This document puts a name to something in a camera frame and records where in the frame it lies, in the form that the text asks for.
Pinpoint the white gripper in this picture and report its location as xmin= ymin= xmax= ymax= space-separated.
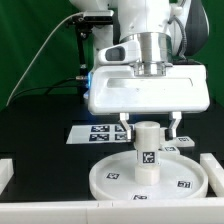
xmin=88 ymin=65 xmax=210 ymax=142

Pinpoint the white cable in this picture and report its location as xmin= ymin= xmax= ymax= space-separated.
xmin=5 ymin=11 xmax=84 ymax=107

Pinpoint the white round table top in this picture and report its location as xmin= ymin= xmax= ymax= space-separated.
xmin=89 ymin=150 xmax=208 ymax=200

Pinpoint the white cross-shaped table base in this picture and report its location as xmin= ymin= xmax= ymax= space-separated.
xmin=160 ymin=127 xmax=195 ymax=154

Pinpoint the white U-shaped obstacle fence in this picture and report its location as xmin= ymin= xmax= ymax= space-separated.
xmin=0 ymin=153 xmax=224 ymax=224

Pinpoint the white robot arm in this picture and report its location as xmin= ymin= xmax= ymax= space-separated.
xmin=69 ymin=0 xmax=209 ymax=141

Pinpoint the white marker sheet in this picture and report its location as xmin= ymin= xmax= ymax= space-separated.
xmin=66 ymin=124 xmax=132 ymax=144

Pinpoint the black cable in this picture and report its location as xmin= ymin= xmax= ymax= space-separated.
xmin=9 ymin=75 xmax=89 ymax=101

